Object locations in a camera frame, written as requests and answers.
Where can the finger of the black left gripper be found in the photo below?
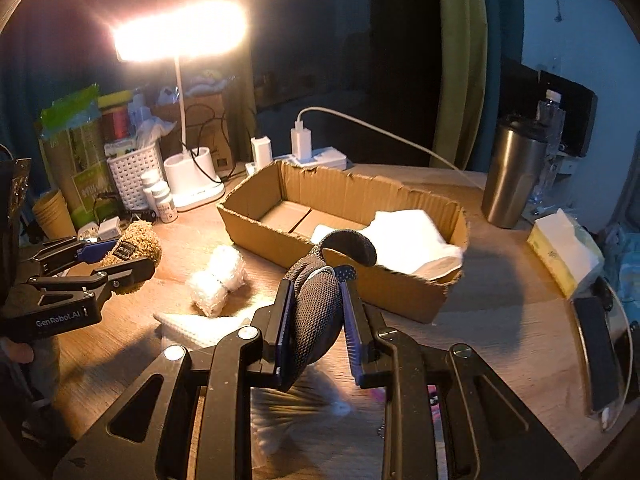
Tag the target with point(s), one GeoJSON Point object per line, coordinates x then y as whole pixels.
{"type": "Point", "coordinates": [56, 256]}
{"type": "Point", "coordinates": [121, 278]}

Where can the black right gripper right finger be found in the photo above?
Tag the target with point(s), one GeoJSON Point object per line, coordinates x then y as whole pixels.
{"type": "Point", "coordinates": [488, 431]}

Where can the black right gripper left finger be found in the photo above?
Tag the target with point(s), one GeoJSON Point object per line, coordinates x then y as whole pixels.
{"type": "Point", "coordinates": [188, 408]}

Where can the brown plush keychain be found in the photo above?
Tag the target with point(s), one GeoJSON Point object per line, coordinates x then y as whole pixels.
{"type": "Point", "coordinates": [138, 241]}

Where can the white paper towel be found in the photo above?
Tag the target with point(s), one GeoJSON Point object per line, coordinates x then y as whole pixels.
{"type": "Point", "coordinates": [407, 241]}

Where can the left hand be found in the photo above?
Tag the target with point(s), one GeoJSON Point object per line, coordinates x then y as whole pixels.
{"type": "Point", "coordinates": [34, 368]}

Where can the brown paper cup stack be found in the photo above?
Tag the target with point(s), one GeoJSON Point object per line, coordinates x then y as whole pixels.
{"type": "Point", "coordinates": [53, 216]}

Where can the small white adapter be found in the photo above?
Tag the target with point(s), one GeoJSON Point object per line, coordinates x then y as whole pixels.
{"type": "Point", "coordinates": [106, 230]}

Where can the white pill bottle right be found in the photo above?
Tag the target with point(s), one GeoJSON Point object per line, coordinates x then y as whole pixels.
{"type": "Point", "coordinates": [164, 202]}

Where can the white pill bottle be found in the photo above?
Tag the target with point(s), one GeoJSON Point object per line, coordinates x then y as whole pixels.
{"type": "Point", "coordinates": [148, 179]}
{"type": "Point", "coordinates": [164, 202]}

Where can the white pill bottle left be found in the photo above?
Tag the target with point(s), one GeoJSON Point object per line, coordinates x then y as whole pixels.
{"type": "Point", "coordinates": [148, 179]}

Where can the white plastic basket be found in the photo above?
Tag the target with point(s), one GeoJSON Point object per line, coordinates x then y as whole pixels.
{"type": "Point", "coordinates": [126, 171]}

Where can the green snack bag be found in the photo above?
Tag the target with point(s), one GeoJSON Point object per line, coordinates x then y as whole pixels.
{"type": "Point", "coordinates": [72, 147]}

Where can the black smartphone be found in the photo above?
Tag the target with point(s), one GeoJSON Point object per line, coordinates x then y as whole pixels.
{"type": "Point", "coordinates": [604, 381]}

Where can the open cardboard box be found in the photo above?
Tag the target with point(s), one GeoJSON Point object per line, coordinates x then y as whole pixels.
{"type": "Point", "coordinates": [283, 211]}

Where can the brown cardboard box behind lamp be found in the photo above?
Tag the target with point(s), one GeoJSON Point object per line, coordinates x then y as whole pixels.
{"type": "Point", "coordinates": [206, 126]}

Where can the white square charger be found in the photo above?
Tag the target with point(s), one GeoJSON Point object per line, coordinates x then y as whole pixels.
{"type": "Point", "coordinates": [262, 152]}

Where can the yellow tissue pack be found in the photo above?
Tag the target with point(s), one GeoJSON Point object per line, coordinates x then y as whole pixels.
{"type": "Point", "coordinates": [568, 252]}

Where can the white power strip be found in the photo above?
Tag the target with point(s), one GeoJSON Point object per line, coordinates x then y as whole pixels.
{"type": "Point", "coordinates": [329, 157]}

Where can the white desk lamp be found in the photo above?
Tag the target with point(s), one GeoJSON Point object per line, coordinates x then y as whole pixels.
{"type": "Point", "coordinates": [196, 29]}

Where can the stainless steel tumbler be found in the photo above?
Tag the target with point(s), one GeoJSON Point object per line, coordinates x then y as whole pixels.
{"type": "Point", "coordinates": [516, 163]}

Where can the clear water bottle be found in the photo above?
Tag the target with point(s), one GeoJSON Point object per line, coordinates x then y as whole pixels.
{"type": "Point", "coordinates": [551, 116]}

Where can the green curtain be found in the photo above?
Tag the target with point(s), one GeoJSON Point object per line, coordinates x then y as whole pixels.
{"type": "Point", "coordinates": [464, 67]}

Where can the white charger with cable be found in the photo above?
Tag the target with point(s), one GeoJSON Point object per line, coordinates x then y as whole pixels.
{"type": "Point", "coordinates": [301, 139]}

